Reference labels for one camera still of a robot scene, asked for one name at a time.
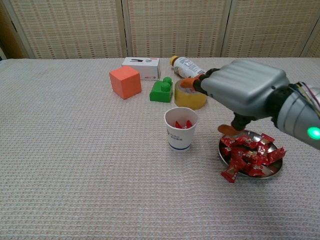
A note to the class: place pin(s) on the orange foam cube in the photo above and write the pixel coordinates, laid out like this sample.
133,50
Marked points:
125,83

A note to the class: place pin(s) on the woven rattan screen panel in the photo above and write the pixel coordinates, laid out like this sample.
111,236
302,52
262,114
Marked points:
270,27
70,27
175,27
313,47

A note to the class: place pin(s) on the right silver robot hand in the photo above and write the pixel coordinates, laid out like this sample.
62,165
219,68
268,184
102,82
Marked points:
245,87

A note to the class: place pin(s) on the yellow tape roll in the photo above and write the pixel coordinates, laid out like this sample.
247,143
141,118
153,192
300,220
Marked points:
190,102

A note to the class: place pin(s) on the white stapler box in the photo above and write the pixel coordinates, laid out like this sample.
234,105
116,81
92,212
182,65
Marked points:
147,66

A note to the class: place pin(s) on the brown wooden board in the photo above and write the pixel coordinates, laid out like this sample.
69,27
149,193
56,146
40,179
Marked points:
10,37

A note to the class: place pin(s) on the white labelled drink bottle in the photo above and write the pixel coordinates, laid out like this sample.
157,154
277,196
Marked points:
187,66

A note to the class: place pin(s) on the beige woven tablecloth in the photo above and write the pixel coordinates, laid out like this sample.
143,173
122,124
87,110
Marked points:
75,162

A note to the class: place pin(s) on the silver metal plate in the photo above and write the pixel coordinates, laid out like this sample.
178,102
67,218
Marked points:
273,170

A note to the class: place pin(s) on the green toy brick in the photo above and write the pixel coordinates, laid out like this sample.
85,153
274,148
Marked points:
160,93

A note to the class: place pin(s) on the red candy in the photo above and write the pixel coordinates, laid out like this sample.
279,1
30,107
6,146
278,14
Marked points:
266,140
246,141
178,124
228,151
227,141
189,123
238,160
231,173
276,153
250,156
257,170

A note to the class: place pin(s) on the white paper cup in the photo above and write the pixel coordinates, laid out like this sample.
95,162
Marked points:
180,140

